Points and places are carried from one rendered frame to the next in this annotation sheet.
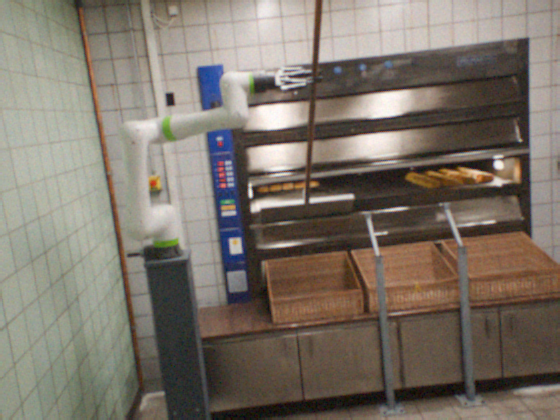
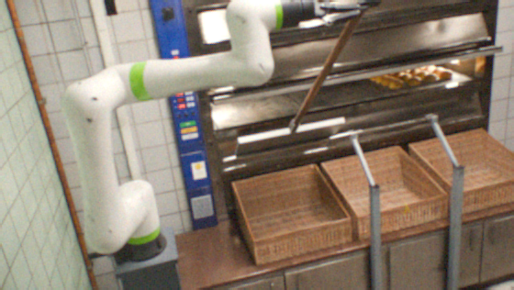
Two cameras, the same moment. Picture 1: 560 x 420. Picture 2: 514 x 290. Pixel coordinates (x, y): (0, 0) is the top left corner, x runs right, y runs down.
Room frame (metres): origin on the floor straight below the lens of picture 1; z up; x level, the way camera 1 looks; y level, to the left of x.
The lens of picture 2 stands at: (1.31, 0.33, 2.08)
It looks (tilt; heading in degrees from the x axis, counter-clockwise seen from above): 20 degrees down; 352
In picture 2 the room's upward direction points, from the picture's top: 8 degrees counter-clockwise
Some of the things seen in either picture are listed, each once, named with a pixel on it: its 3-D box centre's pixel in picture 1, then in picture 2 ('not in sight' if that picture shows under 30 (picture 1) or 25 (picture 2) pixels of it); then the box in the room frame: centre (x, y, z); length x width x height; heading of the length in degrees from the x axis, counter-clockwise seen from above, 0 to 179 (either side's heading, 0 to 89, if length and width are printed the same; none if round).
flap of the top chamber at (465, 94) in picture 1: (378, 104); (351, 4); (3.71, -0.75, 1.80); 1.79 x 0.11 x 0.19; 92
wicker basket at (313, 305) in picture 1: (311, 285); (288, 210); (3.42, -0.19, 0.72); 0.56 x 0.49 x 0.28; 92
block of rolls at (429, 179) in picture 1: (447, 176); (399, 71); (4.17, -1.31, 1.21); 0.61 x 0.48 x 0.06; 2
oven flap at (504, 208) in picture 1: (386, 221); (355, 128); (3.71, -0.75, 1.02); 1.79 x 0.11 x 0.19; 92
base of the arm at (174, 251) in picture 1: (155, 251); (128, 244); (2.63, 0.59, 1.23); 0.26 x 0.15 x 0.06; 93
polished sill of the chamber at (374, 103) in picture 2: (384, 200); (353, 106); (3.74, -0.75, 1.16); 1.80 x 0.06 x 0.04; 92
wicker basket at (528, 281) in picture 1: (498, 264); (470, 168); (3.47, -1.38, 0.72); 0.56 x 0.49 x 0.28; 93
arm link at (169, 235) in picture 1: (161, 225); (135, 211); (2.62, 0.54, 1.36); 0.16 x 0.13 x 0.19; 153
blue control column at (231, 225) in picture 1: (233, 208); (179, 109); (4.60, 0.33, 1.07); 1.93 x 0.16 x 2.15; 2
